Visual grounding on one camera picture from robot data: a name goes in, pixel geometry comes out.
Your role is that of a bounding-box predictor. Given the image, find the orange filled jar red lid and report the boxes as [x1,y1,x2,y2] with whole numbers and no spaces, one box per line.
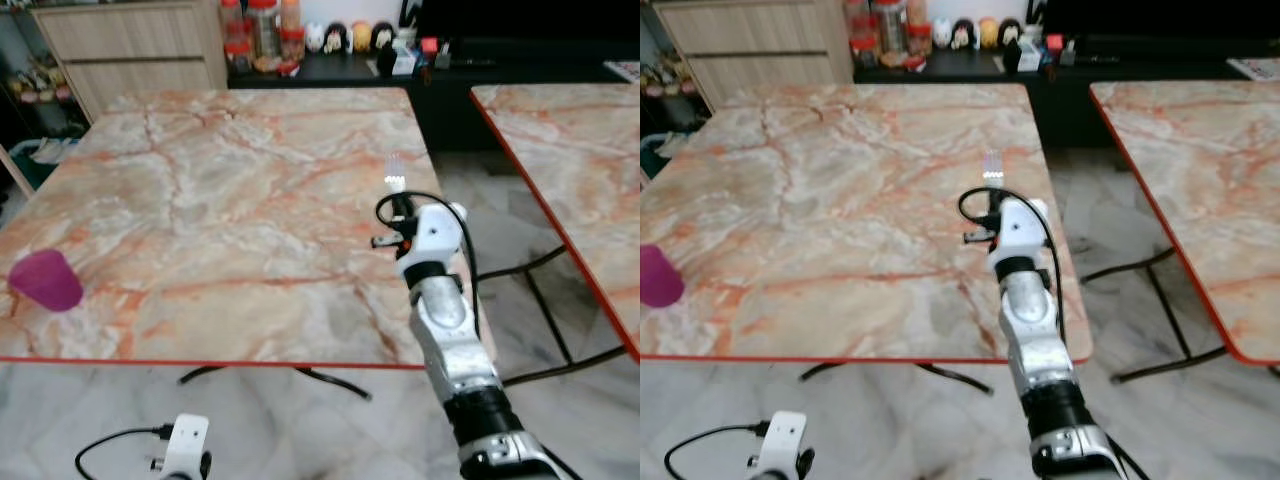
[907,0,933,59]
[280,0,307,65]

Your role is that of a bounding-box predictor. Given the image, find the tall clear jar red lid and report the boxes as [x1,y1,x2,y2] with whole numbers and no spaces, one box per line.
[873,0,909,59]
[247,0,282,63]

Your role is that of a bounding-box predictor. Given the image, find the slim clear jar red lid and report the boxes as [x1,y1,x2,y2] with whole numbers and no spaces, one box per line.
[220,0,247,63]
[846,0,873,59]

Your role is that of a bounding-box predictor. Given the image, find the black television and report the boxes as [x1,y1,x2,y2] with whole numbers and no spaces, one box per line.
[400,0,641,43]
[1026,0,1280,39]

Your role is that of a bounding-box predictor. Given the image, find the green basket with cloth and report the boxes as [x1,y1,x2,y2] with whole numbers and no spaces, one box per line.
[640,133,673,181]
[8,136,81,189]

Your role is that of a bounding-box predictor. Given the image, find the purple plastic cup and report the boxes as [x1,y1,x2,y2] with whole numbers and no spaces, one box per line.
[640,244,687,309]
[8,250,85,313]

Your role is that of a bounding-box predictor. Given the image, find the light wooden drawer cabinet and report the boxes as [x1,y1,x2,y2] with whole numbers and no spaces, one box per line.
[651,0,857,113]
[30,0,230,122]

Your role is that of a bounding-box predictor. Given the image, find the shelf with small toys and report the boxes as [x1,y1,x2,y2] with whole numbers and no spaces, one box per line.
[640,50,701,99]
[0,48,73,107]

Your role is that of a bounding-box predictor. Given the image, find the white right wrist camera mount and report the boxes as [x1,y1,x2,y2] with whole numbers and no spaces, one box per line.
[394,201,470,278]
[987,197,1052,265]

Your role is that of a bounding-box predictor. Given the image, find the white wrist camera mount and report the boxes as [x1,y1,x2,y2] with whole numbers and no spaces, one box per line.
[150,414,211,480]
[748,411,809,480]
[394,201,470,278]
[987,197,1052,265]

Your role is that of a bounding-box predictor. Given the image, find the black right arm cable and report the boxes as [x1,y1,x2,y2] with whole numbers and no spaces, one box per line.
[374,191,483,346]
[957,187,1069,346]

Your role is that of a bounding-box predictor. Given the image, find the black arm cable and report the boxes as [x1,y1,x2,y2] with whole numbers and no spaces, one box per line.
[957,187,1069,346]
[664,421,771,480]
[374,191,483,346]
[74,424,177,480]

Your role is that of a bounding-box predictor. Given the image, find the black crossed table leg frame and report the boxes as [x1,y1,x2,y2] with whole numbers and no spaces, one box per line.
[1078,246,1280,385]
[474,244,629,388]

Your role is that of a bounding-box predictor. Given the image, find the black curved table leg frame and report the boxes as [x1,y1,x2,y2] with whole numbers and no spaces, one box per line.
[799,361,995,397]
[178,364,373,402]

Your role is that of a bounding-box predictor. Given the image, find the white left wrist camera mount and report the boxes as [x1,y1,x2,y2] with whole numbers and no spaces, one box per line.
[150,414,211,480]
[748,411,809,480]

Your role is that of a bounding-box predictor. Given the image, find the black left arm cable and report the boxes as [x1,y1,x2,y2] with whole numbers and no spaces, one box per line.
[664,421,771,480]
[74,424,177,480]

